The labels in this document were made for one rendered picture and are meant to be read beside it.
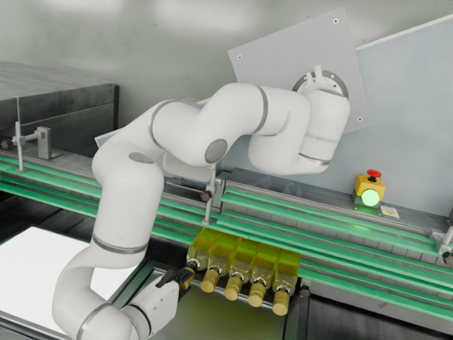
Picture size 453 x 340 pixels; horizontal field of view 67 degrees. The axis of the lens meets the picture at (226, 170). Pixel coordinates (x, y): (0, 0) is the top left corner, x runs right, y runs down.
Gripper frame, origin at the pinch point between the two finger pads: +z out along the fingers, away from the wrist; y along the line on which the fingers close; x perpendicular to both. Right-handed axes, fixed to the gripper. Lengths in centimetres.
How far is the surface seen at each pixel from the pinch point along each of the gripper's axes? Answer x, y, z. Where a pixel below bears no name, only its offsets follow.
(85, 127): 104, 1, 57
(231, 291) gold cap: -11.1, 1.0, 3.8
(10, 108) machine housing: 93, 18, 15
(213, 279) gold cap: -5.9, 1.5, 4.0
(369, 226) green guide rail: -33, 14, 36
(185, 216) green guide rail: 13.8, 4.2, 18.6
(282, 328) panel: -22.6, -12.3, 15.2
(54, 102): 99, 17, 37
